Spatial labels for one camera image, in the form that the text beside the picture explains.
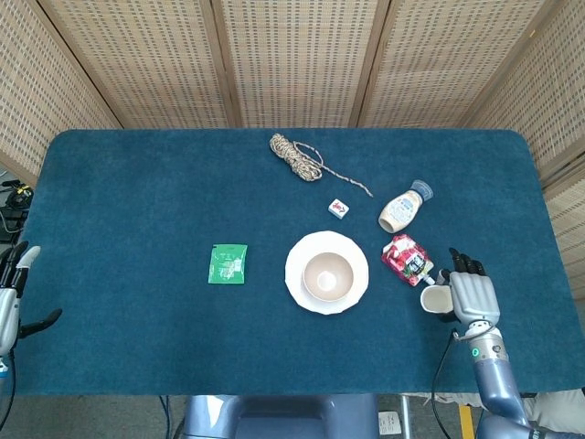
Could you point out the green sachet packet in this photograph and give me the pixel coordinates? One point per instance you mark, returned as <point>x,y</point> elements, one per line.
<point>227,264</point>

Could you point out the red spouted drink pouch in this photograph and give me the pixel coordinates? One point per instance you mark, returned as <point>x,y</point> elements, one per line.
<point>407,258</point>

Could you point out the blue felt table mat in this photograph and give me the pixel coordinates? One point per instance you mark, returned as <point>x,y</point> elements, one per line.
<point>137,206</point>

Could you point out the white scalloped plate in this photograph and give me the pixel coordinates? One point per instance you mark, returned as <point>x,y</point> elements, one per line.
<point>297,256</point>

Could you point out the beige twine bundle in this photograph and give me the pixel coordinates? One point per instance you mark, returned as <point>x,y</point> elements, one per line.
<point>294,157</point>

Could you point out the cream ceramic cup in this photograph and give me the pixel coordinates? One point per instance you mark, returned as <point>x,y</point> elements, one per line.
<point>434,299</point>

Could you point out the cream sauce squeeze bottle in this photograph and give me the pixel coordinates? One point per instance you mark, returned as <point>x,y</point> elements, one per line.
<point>400,210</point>

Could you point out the bamboo folding screen panel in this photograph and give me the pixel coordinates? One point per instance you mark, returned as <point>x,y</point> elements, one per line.
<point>41,91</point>
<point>439,59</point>
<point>548,114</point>
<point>146,59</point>
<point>297,59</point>

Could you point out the white label tag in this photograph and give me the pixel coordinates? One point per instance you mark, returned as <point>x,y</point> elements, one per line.
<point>390,423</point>

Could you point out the metal table leg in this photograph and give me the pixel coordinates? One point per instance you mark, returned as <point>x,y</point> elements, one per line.
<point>406,416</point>

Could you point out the blue-grey robot torso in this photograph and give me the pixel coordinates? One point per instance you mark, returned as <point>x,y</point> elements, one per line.
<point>283,418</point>

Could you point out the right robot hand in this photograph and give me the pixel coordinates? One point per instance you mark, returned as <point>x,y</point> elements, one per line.
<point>473,292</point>

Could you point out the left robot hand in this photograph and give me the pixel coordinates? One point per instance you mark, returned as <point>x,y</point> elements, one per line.
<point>9,306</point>

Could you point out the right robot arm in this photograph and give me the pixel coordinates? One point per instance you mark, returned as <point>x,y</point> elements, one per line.
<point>498,379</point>

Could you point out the white mahjong tile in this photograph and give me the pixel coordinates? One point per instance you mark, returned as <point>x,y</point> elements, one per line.
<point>338,208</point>

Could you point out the beige bowl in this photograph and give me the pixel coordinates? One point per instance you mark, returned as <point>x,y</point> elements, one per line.
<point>326,276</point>

